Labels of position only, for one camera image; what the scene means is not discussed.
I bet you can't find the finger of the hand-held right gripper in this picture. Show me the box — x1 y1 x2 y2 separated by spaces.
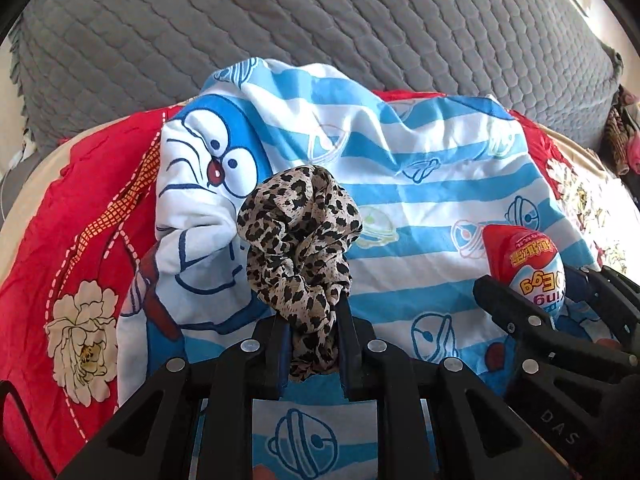
567 264 640 346
472 275 640 368

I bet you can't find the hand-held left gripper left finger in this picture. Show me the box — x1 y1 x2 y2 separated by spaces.
55 317 293 480

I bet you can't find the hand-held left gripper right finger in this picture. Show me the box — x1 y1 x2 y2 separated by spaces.
332 296 566 480

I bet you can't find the red white toy egg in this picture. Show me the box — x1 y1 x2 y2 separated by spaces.
481 225 567 323

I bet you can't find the leopard print scrunchie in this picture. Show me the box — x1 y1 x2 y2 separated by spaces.
236 164 365 383

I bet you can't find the dark floral cloth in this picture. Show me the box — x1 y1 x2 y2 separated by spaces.
597 85 640 178

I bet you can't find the blue striped cartoon cloth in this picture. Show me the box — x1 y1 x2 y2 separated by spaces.
117 57 601 480

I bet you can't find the red floral blanket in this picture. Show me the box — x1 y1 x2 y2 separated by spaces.
0 87 640 480

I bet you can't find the grey round seat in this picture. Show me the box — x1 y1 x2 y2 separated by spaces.
0 156 51 226

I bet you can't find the grey quilted cover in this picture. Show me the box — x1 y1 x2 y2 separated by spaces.
7 0 626 156

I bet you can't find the white cable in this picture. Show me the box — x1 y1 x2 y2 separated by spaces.
0 140 38 221

